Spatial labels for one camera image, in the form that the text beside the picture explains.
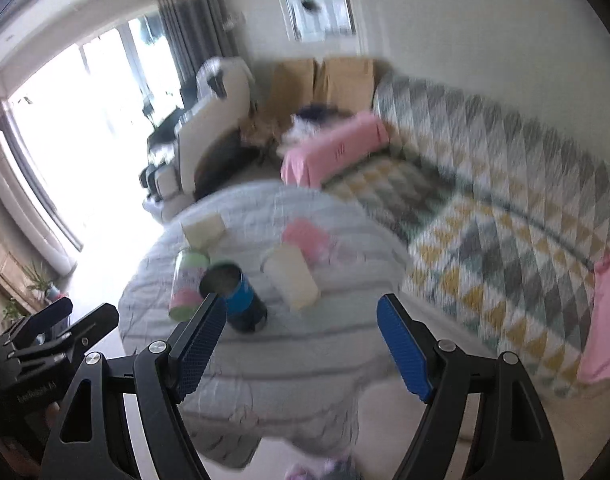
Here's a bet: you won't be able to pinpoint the pink and green canister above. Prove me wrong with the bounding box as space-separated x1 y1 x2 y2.
168 248 210 322

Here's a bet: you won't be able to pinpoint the tan folding chair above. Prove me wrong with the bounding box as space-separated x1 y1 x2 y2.
314 56 375 114
240 58 317 150

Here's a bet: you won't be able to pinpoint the grey curtain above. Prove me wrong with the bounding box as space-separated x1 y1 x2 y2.
156 0 235 84

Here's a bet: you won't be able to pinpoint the white paper cup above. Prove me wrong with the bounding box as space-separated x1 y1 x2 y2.
260 244 320 311
181 214 227 250

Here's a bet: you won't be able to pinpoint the white pillows on chair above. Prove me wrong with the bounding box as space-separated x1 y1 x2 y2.
276 115 334 158

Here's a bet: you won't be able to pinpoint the triangle patterned sofa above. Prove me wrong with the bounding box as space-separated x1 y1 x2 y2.
324 72 610 398

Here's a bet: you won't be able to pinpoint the wall whiteboard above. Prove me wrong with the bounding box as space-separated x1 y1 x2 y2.
284 0 355 42

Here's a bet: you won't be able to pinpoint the potted green plant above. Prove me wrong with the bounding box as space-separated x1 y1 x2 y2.
0 257 60 321

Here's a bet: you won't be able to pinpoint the tan folding chair right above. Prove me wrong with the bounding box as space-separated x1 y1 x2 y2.
314 56 375 114

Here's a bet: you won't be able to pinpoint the tan folding chair left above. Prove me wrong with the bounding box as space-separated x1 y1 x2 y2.
240 58 317 150

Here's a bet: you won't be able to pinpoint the dark navy cushion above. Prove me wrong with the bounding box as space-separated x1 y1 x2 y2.
295 103 341 122

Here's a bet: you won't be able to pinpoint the white standing air conditioner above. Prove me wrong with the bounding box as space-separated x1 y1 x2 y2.
0 130 80 276

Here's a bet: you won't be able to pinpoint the person's left hand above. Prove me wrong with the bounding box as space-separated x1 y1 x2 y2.
44 402 60 429

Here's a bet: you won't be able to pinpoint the blue and black can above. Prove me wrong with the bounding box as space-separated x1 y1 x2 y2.
200 262 268 334

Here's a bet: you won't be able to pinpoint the pink plastic cup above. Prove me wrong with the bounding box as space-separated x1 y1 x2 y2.
282 218 359 266

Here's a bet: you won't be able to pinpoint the striped quilted table cover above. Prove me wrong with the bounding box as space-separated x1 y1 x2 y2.
116 181 417 470

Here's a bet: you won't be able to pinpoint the pink towel on armrest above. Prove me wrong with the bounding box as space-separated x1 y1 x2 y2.
280 112 390 188

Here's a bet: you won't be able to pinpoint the pink cloth on sofa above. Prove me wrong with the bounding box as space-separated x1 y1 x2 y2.
578 254 610 385

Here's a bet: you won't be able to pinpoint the white massage chair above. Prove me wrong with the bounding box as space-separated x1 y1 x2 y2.
139 58 254 224

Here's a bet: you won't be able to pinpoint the white paper cup far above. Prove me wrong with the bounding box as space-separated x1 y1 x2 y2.
181 214 227 250

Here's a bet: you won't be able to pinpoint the white paper cup near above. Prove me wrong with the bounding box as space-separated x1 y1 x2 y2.
260 244 320 311

